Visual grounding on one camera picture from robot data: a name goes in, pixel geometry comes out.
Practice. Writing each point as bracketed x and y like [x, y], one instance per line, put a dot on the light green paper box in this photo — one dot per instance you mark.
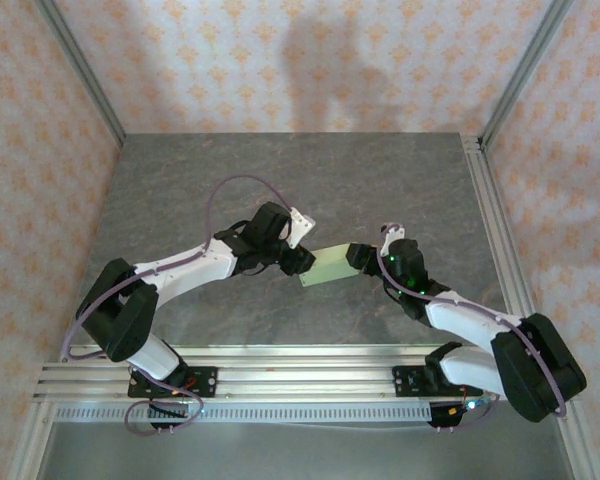
[330, 267]

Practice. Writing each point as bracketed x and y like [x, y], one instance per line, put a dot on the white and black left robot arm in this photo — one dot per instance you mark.
[180, 272]

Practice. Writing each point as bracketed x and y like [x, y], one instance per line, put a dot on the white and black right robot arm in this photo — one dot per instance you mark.
[460, 320]

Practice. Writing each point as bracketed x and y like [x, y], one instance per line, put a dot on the grey metal sheet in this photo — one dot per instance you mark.
[305, 450]

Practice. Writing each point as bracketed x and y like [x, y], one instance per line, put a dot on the narrow aluminium table edge rail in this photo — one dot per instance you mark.
[305, 352]

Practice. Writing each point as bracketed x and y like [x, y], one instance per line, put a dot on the aluminium side rail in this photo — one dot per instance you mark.
[490, 210]

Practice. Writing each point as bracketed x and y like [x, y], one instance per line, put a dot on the wide aluminium mounting rail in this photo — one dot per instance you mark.
[305, 380]

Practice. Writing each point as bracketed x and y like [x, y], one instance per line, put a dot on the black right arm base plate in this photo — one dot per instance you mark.
[405, 382]

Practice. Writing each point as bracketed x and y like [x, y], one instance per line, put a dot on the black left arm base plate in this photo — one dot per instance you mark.
[207, 382]

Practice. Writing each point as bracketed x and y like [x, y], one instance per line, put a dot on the aluminium frame post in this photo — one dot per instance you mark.
[80, 65]
[525, 65]

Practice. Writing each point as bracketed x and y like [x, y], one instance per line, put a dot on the aluminium frame leg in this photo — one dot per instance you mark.
[30, 445]
[577, 445]

